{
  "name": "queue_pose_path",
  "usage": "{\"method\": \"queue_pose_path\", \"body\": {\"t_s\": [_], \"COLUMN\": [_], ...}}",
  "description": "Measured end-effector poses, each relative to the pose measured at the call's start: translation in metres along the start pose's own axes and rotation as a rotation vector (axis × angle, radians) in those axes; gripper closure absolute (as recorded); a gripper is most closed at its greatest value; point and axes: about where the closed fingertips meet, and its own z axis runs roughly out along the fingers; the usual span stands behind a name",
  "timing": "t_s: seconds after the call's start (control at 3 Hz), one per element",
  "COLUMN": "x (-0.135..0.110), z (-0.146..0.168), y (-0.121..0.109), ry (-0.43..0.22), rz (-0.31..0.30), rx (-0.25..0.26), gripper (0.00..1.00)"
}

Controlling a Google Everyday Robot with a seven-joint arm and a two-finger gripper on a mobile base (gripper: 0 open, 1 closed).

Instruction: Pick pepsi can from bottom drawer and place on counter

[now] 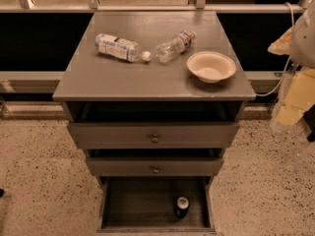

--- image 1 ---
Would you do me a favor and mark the dark blue pepsi can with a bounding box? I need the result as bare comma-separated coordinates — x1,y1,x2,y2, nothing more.
174,197,190,218

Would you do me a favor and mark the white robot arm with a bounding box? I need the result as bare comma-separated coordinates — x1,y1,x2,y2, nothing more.
268,3,315,132

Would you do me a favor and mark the grey wooden drawer cabinet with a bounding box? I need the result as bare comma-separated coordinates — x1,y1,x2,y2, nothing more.
53,11,255,236

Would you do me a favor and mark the brass top drawer knob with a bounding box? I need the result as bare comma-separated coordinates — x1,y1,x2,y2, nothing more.
151,134,159,144

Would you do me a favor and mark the brass drawer knob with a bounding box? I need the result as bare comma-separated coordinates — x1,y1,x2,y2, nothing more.
151,134,159,144
152,166,159,174

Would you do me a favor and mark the brass middle drawer knob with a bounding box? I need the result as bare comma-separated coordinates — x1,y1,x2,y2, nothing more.
152,166,159,174

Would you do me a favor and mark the grey top drawer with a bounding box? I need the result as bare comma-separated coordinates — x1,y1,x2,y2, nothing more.
68,122,239,149

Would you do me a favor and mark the grey middle drawer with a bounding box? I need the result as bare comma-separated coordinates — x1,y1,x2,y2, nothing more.
86,157,222,177

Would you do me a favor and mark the grey open bottom drawer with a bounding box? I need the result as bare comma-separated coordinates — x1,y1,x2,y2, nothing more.
95,177,223,236

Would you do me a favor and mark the white paper bowl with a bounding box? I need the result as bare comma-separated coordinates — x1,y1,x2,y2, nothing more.
187,51,236,84

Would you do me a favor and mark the clear crushed water bottle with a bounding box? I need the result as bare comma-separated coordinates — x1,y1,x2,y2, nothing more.
156,30,197,64

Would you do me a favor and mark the labelled water bottle white cap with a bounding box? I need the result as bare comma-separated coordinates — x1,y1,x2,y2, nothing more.
94,33,152,63

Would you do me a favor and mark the white cable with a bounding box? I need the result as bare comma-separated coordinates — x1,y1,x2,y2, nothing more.
255,1,296,98

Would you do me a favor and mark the metal railing frame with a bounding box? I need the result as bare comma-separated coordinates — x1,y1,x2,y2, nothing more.
1,0,314,98

